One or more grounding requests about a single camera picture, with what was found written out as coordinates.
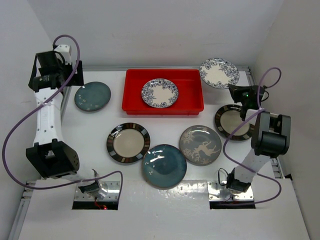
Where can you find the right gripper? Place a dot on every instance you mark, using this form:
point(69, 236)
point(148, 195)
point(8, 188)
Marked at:
point(236, 90)

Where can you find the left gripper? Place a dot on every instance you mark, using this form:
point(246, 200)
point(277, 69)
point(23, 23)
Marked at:
point(76, 79)

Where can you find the small teal plate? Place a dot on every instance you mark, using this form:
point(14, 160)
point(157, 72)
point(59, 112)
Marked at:
point(92, 96)

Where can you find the blue floral plate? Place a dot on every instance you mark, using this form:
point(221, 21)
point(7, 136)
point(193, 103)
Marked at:
point(218, 73)
point(160, 93)

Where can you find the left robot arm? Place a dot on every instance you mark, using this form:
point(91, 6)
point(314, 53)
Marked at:
point(50, 155)

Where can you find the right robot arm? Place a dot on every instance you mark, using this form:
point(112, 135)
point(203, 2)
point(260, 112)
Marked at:
point(270, 138)

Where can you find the red plastic bin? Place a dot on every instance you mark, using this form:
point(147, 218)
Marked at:
point(190, 99)

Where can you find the striped rim plate right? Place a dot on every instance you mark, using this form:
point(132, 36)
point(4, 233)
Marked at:
point(227, 119)

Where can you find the striped rim plate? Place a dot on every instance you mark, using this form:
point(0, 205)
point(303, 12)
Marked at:
point(227, 119)
point(128, 143)

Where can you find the grey reindeer plate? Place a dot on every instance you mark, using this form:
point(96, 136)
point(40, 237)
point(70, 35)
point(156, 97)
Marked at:
point(200, 145)

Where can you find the striped rim plate left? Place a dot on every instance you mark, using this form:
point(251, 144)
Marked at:
point(128, 143)

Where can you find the large teal plate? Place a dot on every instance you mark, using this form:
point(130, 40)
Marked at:
point(164, 166)

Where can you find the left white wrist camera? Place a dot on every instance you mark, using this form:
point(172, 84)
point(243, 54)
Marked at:
point(66, 52)

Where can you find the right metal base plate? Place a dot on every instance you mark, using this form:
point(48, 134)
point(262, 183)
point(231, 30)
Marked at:
point(219, 193)

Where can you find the metal base plate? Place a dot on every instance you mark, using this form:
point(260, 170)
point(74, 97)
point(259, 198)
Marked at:
point(102, 191)
point(219, 193)

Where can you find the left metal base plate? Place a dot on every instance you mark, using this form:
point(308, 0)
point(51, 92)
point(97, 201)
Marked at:
point(102, 191)

